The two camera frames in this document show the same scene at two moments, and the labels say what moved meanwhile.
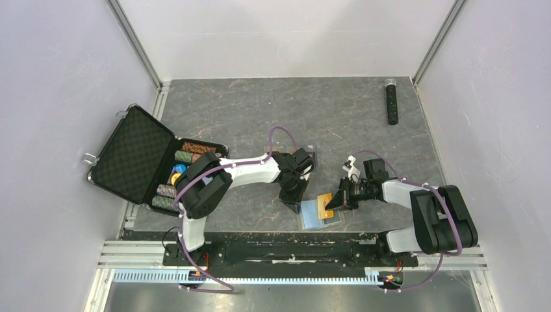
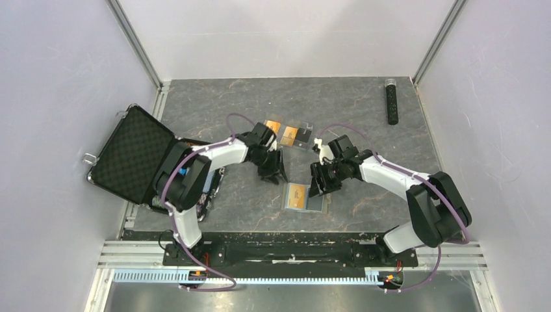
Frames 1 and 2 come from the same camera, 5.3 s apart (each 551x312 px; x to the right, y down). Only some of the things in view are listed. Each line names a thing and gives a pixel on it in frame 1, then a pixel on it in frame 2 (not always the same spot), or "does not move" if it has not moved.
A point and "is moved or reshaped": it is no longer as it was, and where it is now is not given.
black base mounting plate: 289,250 does not move
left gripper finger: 296,207 → 281,166
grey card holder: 309,216 is moved or reshaped
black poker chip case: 143,160 does not move
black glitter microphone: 392,101 does not move
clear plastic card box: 312,149 is moved or reshaped
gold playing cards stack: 322,201 is moved or reshaped
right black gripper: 340,199 → 318,186
